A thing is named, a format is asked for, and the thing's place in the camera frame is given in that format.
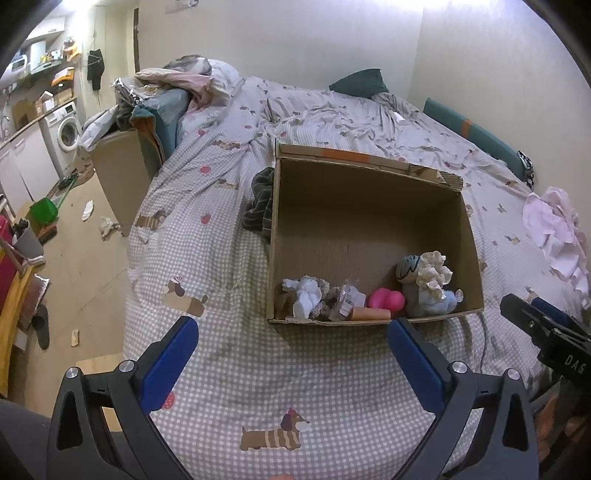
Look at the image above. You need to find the light blue plush toy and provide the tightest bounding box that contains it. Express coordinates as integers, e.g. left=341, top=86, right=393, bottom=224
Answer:
left=394, top=251, right=464, bottom=318

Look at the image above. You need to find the orange tan cylinder toy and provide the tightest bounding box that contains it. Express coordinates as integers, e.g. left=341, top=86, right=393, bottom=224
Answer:
left=349, top=307, right=392, bottom=321

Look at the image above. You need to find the pink rubber duck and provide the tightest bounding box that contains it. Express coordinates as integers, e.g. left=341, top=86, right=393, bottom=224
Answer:
left=368, top=288, right=406, bottom=316

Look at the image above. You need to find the cream ruffled scrunchie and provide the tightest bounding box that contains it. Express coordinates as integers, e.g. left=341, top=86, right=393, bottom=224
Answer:
left=416, top=251, right=453, bottom=302

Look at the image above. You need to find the clear plastic packet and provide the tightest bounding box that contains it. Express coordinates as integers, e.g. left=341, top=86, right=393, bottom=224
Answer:
left=329, top=283, right=367, bottom=322

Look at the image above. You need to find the beige lace scrunchie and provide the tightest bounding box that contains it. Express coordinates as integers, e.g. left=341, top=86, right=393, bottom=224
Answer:
left=310, top=278, right=341, bottom=321

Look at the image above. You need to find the white cloth toy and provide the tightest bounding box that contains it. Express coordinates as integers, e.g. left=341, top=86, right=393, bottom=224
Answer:
left=281, top=276, right=322, bottom=319

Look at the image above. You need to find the person's right hand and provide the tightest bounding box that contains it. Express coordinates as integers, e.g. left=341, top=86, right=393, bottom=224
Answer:
left=536, top=393, right=590, bottom=463

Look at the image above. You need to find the pink white garment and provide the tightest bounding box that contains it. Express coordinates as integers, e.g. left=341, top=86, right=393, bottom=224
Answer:
left=522, top=187, right=590, bottom=309

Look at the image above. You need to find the black slipper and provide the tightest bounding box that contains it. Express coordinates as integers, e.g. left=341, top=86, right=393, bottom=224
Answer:
left=31, top=304, right=50, bottom=351

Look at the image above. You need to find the teal bolster cushion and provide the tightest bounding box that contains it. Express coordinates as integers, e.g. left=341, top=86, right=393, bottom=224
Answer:
left=423, top=98, right=535, bottom=190

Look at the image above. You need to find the wooden chair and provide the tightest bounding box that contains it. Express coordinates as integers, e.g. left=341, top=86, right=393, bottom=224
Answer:
left=0, top=239, right=48, bottom=398

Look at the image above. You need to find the open cardboard box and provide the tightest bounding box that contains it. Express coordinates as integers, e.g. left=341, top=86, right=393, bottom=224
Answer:
left=266, top=143, right=484, bottom=324

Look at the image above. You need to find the dark striped cloth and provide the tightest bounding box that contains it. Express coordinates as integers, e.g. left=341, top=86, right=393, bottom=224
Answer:
left=242, top=167, right=274, bottom=241

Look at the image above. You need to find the green dustpan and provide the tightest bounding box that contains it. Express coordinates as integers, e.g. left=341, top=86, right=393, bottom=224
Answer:
left=29, top=173, right=78, bottom=226

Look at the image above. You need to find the tall cardboard box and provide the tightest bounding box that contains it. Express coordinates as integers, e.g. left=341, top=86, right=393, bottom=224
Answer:
left=90, top=130, right=160, bottom=237

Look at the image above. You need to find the white washing machine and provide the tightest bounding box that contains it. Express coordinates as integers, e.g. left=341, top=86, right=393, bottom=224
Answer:
left=40, top=100, right=81, bottom=178

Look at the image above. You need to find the pile of bedding clothes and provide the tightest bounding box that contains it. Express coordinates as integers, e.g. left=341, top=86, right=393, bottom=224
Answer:
left=77, top=54, right=243, bottom=169

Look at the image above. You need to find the dark green pillow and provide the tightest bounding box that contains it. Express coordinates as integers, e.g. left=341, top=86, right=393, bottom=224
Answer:
left=329, top=68, right=389, bottom=99

